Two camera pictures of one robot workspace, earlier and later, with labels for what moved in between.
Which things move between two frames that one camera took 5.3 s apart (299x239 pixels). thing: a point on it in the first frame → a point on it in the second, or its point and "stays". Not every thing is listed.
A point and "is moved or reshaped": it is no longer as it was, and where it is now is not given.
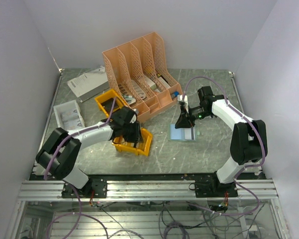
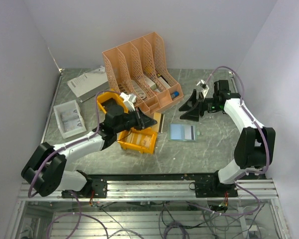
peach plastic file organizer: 138,72 stays
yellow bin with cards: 141,149 is moved or reshaped
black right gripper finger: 184,121 → 192,102
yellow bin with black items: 105,101 stays
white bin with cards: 69,116 stays
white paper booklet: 89,84 stays
